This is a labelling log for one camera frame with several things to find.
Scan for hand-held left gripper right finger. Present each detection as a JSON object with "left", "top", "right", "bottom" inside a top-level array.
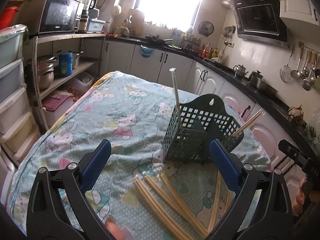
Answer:
[{"left": 207, "top": 139, "right": 293, "bottom": 240}]

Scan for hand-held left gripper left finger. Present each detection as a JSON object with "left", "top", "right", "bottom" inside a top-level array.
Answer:
[{"left": 26, "top": 139, "right": 112, "bottom": 240}]

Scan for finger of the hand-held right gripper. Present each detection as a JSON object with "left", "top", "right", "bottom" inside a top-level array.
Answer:
[{"left": 278, "top": 140, "right": 308, "bottom": 170}]

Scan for bamboo chopstick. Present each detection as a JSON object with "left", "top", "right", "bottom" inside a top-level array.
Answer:
[
  {"left": 133, "top": 179, "right": 194, "bottom": 240},
  {"left": 230, "top": 109, "right": 262, "bottom": 137},
  {"left": 145, "top": 175, "right": 209, "bottom": 237},
  {"left": 231, "top": 112, "right": 263, "bottom": 138},
  {"left": 224, "top": 190, "right": 233, "bottom": 214},
  {"left": 160, "top": 173, "right": 200, "bottom": 219},
  {"left": 208, "top": 171, "right": 222, "bottom": 233}
]

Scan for green plastic utensil basket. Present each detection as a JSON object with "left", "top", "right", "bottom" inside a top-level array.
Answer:
[{"left": 163, "top": 94, "right": 245, "bottom": 164}]

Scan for person's right hand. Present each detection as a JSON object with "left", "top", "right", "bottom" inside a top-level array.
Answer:
[{"left": 292, "top": 187, "right": 305, "bottom": 217}]

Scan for ginger root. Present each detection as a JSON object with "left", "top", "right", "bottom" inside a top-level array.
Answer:
[{"left": 286, "top": 105, "right": 307, "bottom": 128}]

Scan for cartoon cat printed blanket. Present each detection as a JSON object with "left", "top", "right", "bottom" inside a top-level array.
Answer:
[{"left": 6, "top": 70, "right": 273, "bottom": 240}]

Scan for white container with pink lid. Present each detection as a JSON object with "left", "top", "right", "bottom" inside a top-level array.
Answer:
[{"left": 41, "top": 94, "right": 75, "bottom": 128}]

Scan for steel bowl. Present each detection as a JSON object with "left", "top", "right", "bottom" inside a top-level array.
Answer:
[{"left": 255, "top": 79, "right": 279, "bottom": 97}]

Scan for container of eggs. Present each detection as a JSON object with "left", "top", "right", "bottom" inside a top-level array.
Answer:
[{"left": 62, "top": 84, "right": 87, "bottom": 101}]

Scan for steel ladle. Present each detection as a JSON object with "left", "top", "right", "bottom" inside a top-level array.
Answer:
[{"left": 290, "top": 48, "right": 302, "bottom": 79}]

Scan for hanging spatula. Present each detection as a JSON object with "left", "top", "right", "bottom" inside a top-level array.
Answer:
[{"left": 311, "top": 52, "right": 320, "bottom": 90}]

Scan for dark kettle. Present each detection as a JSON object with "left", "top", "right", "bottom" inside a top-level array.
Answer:
[{"left": 249, "top": 70, "right": 263, "bottom": 86}]

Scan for steel spoon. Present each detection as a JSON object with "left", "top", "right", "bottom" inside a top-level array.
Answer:
[{"left": 300, "top": 50, "right": 310, "bottom": 78}]

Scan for clear plastic storage container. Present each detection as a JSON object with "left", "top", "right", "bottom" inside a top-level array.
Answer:
[{"left": 72, "top": 71, "right": 95, "bottom": 91}]

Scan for wrapped chopsticks in basket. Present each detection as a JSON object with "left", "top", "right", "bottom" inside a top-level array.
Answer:
[{"left": 169, "top": 67, "right": 182, "bottom": 128}]

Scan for steel kettle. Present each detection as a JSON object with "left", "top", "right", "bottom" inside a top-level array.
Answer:
[{"left": 233, "top": 64, "right": 249, "bottom": 79}]

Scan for blue canister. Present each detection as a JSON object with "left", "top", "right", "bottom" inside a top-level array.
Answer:
[{"left": 59, "top": 51, "right": 74, "bottom": 77}]

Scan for steel pot with lid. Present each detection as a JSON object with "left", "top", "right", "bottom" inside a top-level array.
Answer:
[{"left": 71, "top": 51, "right": 85, "bottom": 70}]

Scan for stacked steel pots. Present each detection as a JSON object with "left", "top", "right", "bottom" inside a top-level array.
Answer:
[{"left": 26, "top": 55, "right": 58, "bottom": 91}]

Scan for white kitchen base cabinets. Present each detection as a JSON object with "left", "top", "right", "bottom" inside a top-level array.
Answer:
[{"left": 101, "top": 39, "right": 308, "bottom": 205}]

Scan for plastic drawer tower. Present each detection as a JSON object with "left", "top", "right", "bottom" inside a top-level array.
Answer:
[{"left": 0, "top": 24, "right": 42, "bottom": 167}]

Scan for blue hanging bin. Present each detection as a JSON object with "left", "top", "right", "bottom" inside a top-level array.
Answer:
[{"left": 140, "top": 44, "right": 154, "bottom": 58}]

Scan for wooden shelf unit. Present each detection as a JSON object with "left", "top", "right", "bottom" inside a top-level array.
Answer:
[{"left": 30, "top": 32, "right": 107, "bottom": 132}]

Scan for spice rack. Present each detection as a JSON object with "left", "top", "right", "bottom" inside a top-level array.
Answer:
[{"left": 182, "top": 33, "right": 202, "bottom": 51}]

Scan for black frying pan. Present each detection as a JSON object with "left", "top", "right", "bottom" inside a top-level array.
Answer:
[{"left": 145, "top": 35, "right": 174, "bottom": 46}]

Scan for light blue plastic bin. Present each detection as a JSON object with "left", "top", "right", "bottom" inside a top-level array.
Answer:
[{"left": 86, "top": 18, "right": 107, "bottom": 32}]

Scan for small round fan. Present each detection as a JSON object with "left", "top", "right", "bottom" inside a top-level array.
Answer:
[{"left": 198, "top": 21, "right": 215, "bottom": 36}]

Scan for black range hood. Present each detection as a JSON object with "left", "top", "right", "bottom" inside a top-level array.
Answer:
[{"left": 229, "top": 0, "right": 290, "bottom": 48}]

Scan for wooden cutting board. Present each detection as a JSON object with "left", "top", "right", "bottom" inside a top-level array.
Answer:
[{"left": 128, "top": 9, "right": 146, "bottom": 37}]

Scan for black microwave oven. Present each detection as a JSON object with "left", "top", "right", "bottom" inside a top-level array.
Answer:
[{"left": 37, "top": 0, "right": 84, "bottom": 34}]

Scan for blender with dark base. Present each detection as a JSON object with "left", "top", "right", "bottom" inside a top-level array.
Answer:
[{"left": 79, "top": 0, "right": 98, "bottom": 31}]

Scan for window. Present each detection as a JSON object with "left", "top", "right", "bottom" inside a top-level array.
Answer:
[{"left": 136, "top": 0, "right": 208, "bottom": 30}]

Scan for red bucket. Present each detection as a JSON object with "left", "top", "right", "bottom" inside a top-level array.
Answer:
[{"left": 0, "top": 6, "right": 20, "bottom": 28}]

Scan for wire strainer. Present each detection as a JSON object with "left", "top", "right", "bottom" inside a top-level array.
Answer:
[{"left": 279, "top": 44, "right": 295, "bottom": 83}]

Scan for utensil hanging rail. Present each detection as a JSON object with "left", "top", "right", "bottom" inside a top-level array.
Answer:
[{"left": 297, "top": 41, "right": 320, "bottom": 56}]

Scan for white wall cabinet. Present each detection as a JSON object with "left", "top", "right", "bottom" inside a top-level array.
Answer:
[{"left": 278, "top": 0, "right": 320, "bottom": 27}]

